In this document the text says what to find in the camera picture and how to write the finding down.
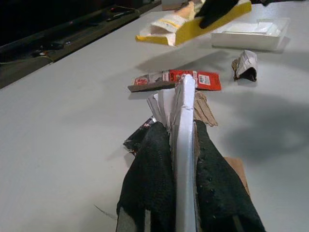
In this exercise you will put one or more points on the white cardboard sheet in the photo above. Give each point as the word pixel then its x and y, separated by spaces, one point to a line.
pixel 184 145

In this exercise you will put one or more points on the black foil wrapper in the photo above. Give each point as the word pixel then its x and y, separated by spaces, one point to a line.
pixel 137 137

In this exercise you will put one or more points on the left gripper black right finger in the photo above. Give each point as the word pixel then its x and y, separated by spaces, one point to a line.
pixel 217 193

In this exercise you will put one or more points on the torn brown cardboard scrap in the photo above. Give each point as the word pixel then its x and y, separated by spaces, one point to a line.
pixel 205 108

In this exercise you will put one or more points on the crumpled white brown paper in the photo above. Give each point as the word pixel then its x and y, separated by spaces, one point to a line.
pixel 246 60

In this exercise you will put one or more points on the dark shelf with tools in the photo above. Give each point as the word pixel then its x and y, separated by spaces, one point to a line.
pixel 48 36

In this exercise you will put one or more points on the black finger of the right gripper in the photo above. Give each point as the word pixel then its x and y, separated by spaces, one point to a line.
pixel 214 12

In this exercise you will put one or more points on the white torn paper pieces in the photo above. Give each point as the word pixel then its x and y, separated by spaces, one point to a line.
pixel 161 104

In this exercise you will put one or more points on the red printed package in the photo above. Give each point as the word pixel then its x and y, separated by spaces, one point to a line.
pixel 210 82

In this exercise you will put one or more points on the white foam tray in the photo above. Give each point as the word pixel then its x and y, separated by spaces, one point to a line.
pixel 241 41

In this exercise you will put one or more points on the yellow cardboard box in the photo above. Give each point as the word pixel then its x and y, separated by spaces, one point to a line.
pixel 188 33

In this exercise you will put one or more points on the flat brown cardboard piece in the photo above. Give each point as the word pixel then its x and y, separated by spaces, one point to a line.
pixel 237 166

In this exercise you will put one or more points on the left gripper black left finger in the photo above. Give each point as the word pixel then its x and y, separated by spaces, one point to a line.
pixel 149 188

